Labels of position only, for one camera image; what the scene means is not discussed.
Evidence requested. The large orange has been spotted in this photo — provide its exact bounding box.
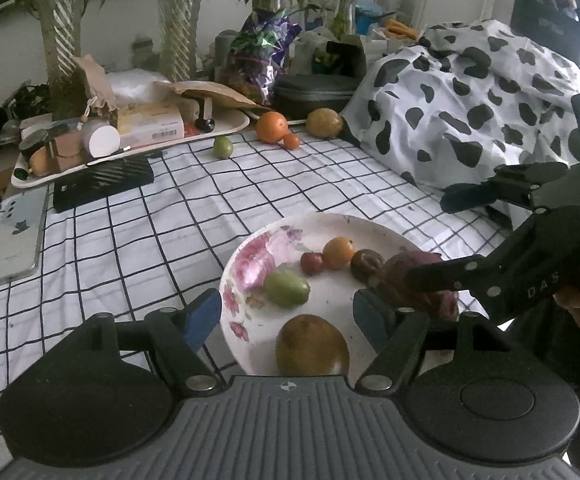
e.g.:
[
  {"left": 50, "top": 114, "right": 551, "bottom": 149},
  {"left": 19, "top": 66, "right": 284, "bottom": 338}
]
[{"left": 255, "top": 111, "right": 290, "bottom": 144}]

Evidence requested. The flat brown paper envelope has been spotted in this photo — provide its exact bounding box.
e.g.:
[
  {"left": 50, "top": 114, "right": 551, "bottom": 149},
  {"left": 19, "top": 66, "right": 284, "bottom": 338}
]
[{"left": 154, "top": 80, "right": 263, "bottom": 111}]

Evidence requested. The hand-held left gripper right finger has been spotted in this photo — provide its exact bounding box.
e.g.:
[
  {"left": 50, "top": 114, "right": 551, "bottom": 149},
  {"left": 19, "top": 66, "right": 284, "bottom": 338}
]
[{"left": 352, "top": 289, "right": 509, "bottom": 395}]

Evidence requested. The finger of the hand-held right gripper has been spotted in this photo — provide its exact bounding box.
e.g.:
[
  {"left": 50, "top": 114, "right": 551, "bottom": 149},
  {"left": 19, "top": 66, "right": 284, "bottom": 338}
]
[
  {"left": 440, "top": 162, "right": 569, "bottom": 214},
  {"left": 403, "top": 254, "right": 509, "bottom": 297}
]

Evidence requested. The white floral plate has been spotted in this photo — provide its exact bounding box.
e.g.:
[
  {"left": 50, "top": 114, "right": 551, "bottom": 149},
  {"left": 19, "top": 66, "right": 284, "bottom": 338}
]
[{"left": 218, "top": 213, "right": 462, "bottom": 377}]

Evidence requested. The black square plant pot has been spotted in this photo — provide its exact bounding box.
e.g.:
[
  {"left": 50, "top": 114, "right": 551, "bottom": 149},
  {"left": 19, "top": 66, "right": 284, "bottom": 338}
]
[{"left": 312, "top": 36, "right": 369, "bottom": 79}]

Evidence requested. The pale yellow box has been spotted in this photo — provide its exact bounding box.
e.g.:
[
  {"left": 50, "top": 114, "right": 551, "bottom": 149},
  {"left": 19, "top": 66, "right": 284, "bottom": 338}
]
[{"left": 117, "top": 102, "right": 187, "bottom": 148}]

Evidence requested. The yellow round fruit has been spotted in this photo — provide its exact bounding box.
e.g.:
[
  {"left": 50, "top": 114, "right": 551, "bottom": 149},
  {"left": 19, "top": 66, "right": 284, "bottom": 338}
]
[{"left": 305, "top": 108, "right": 344, "bottom": 139}]

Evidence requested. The small green mango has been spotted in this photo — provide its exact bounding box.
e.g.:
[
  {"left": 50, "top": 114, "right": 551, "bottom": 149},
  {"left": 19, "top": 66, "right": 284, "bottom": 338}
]
[{"left": 263, "top": 270, "right": 311, "bottom": 308}]

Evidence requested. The dark passion fruit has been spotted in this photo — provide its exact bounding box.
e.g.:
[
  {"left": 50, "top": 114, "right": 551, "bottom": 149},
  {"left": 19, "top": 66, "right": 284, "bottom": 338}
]
[{"left": 351, "top": 248, "right": 386, "bottom": 283}]

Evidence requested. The black ribbed case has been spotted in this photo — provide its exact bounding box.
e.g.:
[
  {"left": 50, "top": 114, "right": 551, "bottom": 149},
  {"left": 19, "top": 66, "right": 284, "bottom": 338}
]
[{"left": 52, "top": 155, "right": 155, "bottom": 214}]

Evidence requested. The blue plastic container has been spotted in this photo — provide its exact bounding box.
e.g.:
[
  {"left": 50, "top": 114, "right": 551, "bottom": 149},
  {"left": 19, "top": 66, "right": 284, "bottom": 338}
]
[{"left": 354, "top": 2, "right": 396, "bottom": 36}]

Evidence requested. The small brown cardboard box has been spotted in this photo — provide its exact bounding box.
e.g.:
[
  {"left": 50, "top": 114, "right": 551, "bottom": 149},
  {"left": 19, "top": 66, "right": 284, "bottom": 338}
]
[{"left": 45, "top": 127, "right": 91, "bottom": 171}]

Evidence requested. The small red plum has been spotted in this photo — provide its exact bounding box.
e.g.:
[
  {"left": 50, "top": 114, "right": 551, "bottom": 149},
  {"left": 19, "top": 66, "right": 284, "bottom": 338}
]
[{"left": 300, "top": 252, "right": 325, "bottom": 276}]

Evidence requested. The black checked white tablecloth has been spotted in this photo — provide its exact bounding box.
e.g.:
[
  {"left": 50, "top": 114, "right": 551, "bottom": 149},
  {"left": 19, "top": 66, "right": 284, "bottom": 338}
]
[{"left": 0, "top": 129, "right": 517, "bottom": 477}]

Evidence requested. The glass vase with plant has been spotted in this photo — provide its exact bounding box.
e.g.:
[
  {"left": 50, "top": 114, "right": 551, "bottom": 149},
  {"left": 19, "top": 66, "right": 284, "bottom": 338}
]
[
  {"left": 17, "top": 0, "right": 98, "bottom": 122},
  {"left": 142, "top": 0, "right": 211, "bottom": 83}
]

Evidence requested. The small orange tangerine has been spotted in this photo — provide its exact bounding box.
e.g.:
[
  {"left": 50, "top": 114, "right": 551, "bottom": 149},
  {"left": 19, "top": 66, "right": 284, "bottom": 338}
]
[{"left": 322, "top": 236, "right": 356, "bottom": 269}]

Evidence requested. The purple foil bag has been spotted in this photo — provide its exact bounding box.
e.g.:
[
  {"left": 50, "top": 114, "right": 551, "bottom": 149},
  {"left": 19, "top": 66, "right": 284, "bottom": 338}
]
[{"left": 226, "top": 10, "right": 303, "bottom": 107}]

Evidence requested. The black zip pouch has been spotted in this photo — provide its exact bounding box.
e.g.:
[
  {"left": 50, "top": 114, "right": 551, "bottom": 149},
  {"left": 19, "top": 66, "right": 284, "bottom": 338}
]
[{"left": 272, "top": 73, "right": 358, "bottom": 120}]

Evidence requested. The black knob tool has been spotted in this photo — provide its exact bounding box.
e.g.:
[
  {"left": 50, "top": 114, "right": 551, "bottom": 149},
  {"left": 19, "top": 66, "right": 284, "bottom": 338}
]
[{"left": 195, "top": 97, "right": 217, "bottom": 132}]

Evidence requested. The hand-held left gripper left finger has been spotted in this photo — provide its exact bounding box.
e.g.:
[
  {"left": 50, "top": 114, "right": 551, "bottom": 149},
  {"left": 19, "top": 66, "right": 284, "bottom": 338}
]
[{"left": 76, "top": 288, "right": 223, "bottom": 395}]

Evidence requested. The silver smartphone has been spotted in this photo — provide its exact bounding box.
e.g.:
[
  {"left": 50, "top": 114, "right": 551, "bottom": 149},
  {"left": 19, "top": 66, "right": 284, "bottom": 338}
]
[{"left": 0, "top": 189, "right": 49, "bottom": 288}]

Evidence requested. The cow print blanket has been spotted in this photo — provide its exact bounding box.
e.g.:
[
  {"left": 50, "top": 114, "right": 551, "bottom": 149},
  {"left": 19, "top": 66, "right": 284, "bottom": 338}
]
[{"left": 339, "top": 19, "right": 580, "bottom": 222}]

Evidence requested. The white serving tray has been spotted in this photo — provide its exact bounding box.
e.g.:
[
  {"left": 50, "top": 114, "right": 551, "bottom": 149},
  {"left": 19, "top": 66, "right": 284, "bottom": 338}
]
[{"left": 10, "top": 107, "right": 251, "bottom": 190}]

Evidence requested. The white round jar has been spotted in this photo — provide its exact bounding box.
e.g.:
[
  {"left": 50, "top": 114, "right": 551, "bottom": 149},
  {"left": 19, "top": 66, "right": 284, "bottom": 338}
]
[{"left": 81, "top": 122, "right": 122, "bottom": 162}]

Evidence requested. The brown paper bag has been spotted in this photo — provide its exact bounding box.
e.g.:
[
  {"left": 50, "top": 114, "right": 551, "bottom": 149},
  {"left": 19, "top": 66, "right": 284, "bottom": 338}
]
[{"left": 72, "top": 55, "right": 120, "bottom": 121}]

